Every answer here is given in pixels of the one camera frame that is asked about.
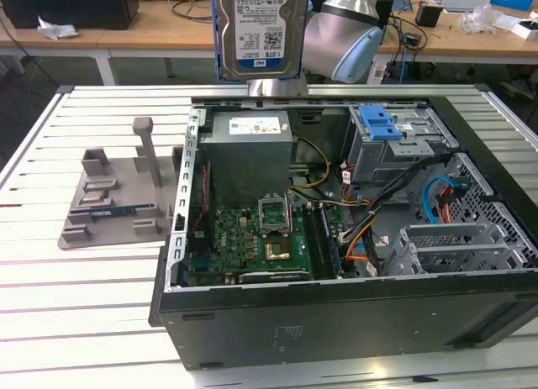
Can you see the large black box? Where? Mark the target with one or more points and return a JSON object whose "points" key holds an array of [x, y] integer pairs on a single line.
{"points": [[67, 4]]}

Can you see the small white box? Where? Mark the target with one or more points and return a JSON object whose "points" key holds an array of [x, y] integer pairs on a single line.
{"points": [[525, 29]]}

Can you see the hard disk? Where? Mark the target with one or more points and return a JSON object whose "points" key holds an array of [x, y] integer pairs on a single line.
{"points": [[260, 36]]}

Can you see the wooden desk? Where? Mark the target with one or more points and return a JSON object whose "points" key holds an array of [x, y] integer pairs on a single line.
{"points": [[462, 44], [105, 40]]}

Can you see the crumpled white paper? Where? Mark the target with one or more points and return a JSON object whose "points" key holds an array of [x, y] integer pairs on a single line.
{"points": [[56, 29]]}

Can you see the green motherboard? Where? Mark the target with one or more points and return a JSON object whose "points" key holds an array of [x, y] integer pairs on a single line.
{"points": [[235, 242]]}

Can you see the crumpled clear plastic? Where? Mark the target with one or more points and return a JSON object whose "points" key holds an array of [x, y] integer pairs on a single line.
{"points": [[479, 19]]}

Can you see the silver CPU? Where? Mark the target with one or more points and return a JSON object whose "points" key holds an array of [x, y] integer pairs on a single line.
{"points": [[94, 198]]}

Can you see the black RAM slot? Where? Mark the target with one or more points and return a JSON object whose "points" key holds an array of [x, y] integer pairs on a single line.
{"points": [[313, 242]]}

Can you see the blue green RAM stick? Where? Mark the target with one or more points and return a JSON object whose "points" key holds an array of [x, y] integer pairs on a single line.
{"points": [[113, 212]]}

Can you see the black PC case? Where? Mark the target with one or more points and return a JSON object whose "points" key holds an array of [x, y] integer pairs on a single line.
{"points": [[336, 322]]}

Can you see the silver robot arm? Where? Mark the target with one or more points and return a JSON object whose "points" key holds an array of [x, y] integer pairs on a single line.
{"points": [[332, 44]]}

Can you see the metal disk bay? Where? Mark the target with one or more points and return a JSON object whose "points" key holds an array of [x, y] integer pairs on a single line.
{"points": [[445, 231]]}

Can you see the metal optical drive cage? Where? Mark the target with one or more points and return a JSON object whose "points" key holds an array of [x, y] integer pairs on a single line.
{"points": [[378, 158]]}

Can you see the small black cube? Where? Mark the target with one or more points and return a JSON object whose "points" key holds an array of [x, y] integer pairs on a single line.
{"points": [[428, 16]]}

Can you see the black graphics card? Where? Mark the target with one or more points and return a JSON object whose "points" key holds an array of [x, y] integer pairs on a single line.
{"points": [[273, 276]]}

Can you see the dark blue RAM stick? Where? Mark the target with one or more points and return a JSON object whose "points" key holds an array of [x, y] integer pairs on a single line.
{"points": [[330, 242]]}

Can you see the grey parts rack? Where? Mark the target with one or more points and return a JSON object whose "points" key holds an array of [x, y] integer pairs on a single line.
{"points": [[122, 233]]}

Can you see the grey power supply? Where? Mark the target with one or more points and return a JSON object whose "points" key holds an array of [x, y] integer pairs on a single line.
{"points": [[248, 162]]}

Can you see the blue plastic latch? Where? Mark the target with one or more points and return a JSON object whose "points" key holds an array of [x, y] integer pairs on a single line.
{"points": [[378, 124]]}

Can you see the CPU socket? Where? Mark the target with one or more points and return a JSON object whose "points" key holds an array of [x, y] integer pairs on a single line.
{"points": [[277, 250]]}

